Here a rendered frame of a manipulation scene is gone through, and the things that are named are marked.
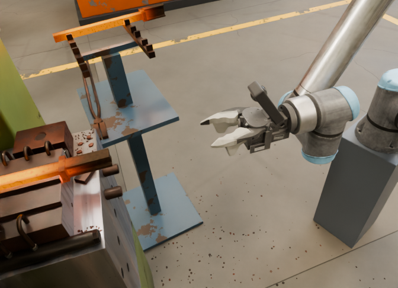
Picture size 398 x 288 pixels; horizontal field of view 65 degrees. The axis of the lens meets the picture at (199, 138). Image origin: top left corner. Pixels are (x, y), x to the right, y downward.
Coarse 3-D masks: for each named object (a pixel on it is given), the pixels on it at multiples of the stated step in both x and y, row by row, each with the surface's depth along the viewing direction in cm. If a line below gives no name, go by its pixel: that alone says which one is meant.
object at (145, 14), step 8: (144, 8) 118; (152, 8) 118; (160, 8) 120; (120, 16) 117; (128, 16) 116; (136, 16) 117; (144, 16) 118; (152, 16) 121; (160, 16) 122; (88, 24) 113; (96, 24) 113; (104, 24) 113; (112, 24) 115; (120, 24) 116; (64, 32) 110; (72, 32) 110; (80, 32) 111; (88, 32) 112; (56, 40) 109
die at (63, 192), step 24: (0, 168) 68; (24, 168) 67; (0, 192) 62; (24, 192) 63; (48, 192) 62; (72, 192) 71; (0, 216) 59; (48, 216) 59; (72, 216) 66; (0, 240) 56; (24, 240) 58; (48, 240) 60
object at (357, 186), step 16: (352, 128) 126; (352, 144) 121; (336, 160) 131; (352, 160) 125; (368, 160) 119; (384, 160) 113; (336, 176) 136; (352, 176) 129; (368, 176) 122; (384, 176) 117; (336, 192) 140; (352, 192) 133; (368, 192) 126; (384, 192) 126; (320, 208) 155; (336, 208) 146; (352, 208) 138; (368, 208) 130; (320, 224) 161; (336, 224) 151; (352, 224) 143; (368, 224) 147; (352, 240) 148
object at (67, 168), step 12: (60, 156) 66; (84, 156) 66; (96, 156) 66; (108, 156) 65; (36, 168) 65; (48, 168) 65; (60, 168) 64; (72, 168) 66; (84, 168) 66; (96, 168) 66; (0, 180) 63; (12, 180) 63; (24, 180) 63; (36, 180) 64
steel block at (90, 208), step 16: (96, 144) 83; (0, 160) 81; (96, 176) 75; (112, 176) 97; (80, 192) 71; (96, 192) 71; (80, 208) 68; (96, 208) 68; (80, 224) 65; (96, 224) 65; (128, 224) 106; (112, 240) 70; (128, 240) 96; (64, 256) 60; (80, 256) 60; (96, 256) 62; (112, 256) 65; (128, 256) 88; (16, 272) 58; (32, 272) 59; (48, 272) 60; (64, 272) 62; (80, 272) 64; (96, 272) 65; (112, 272) 67; (128, 272) 81
